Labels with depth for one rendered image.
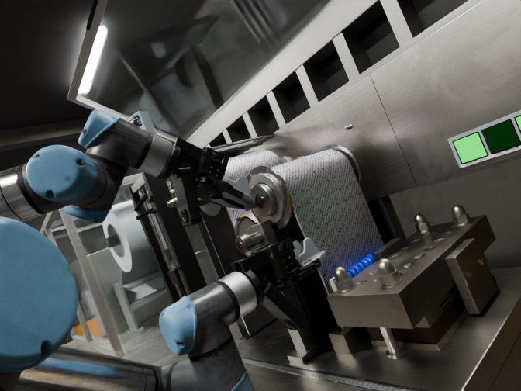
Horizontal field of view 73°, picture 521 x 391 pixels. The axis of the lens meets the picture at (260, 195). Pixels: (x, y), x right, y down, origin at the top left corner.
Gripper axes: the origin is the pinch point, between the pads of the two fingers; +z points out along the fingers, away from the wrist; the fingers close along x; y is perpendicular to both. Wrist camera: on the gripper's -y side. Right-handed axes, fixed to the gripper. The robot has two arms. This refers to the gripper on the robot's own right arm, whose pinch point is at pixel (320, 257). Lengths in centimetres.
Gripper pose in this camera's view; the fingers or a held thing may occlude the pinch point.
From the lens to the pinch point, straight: 77.5
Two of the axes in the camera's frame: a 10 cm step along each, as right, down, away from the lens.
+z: 7.4, -2.7, 6.2
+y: -3.8, -9.3, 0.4
